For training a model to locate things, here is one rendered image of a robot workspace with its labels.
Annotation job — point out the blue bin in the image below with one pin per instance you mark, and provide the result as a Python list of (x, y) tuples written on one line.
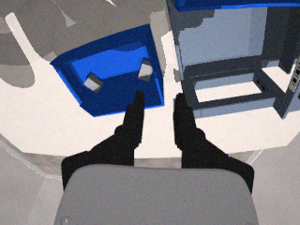
[(188, 5), (117, 67)]

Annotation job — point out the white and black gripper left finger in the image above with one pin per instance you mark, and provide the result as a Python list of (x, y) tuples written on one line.
[(118, 149)]

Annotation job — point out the grey shelf rack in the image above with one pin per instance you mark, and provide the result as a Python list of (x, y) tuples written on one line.
[(221, 47)]

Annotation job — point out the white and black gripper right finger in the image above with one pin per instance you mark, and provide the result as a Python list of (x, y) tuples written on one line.
[(197, 150)]

